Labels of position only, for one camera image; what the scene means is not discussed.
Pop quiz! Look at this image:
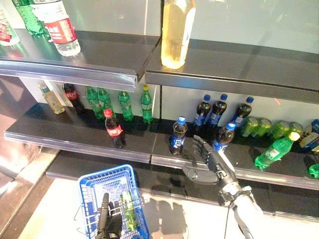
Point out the green plastic soda bottle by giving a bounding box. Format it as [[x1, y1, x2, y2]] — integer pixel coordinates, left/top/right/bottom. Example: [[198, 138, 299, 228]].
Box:
[[11, 0, 50, 36]]

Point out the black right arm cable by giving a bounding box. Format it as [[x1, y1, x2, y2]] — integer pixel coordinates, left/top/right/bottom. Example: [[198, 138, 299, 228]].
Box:
[[223, 204, 231, 239]]

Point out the small yellow tea bottle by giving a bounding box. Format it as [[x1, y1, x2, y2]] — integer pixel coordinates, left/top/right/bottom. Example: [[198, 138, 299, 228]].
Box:
[[37, 81, 65, 115]]

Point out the black base shelf board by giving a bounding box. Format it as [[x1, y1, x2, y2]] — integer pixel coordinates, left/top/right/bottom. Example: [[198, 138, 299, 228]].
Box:
[[139, 160, 277, 217], [46, 149, 150, 192], [273, 184, 319, 222]]

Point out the Coca-Cola bottle red cap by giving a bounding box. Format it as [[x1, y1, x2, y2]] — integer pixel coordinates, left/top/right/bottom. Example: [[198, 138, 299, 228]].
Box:
[[62, 83, 85, 114], [103, 109, 127, 149]]

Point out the green Sprite bottle yellow cap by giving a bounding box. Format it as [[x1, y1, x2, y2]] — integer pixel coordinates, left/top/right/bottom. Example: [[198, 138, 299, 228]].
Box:
[[254, 131, 301, 171], [97, 87, 117, 119], [118, 91, 134, 122], [119, 190, 138, 232], [86, 86, 104, 120], [141, 84, 154, 124], [309, 163, 319, 179]]

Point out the dark robot right hand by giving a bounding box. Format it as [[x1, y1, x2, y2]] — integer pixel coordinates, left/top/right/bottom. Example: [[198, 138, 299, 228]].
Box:
[[182, 134, 232, 187]]

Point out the dark robot left hand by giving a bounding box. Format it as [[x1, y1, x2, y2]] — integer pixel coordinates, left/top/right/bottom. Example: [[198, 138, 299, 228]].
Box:
[[96, 193, 123, 239]]

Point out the blue plastic shopping basket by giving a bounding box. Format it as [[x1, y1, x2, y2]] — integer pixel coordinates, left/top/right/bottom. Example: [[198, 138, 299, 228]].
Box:
[[74, 164, 150, 239]]

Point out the blue yellow snack box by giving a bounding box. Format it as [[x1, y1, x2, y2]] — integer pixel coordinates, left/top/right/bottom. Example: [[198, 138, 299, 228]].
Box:
[[299, 119, 319, 152]]

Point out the large yellow tea bottle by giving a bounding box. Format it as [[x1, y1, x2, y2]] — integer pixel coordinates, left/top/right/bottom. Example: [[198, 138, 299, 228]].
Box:
[[160, 0, 196, 70]]

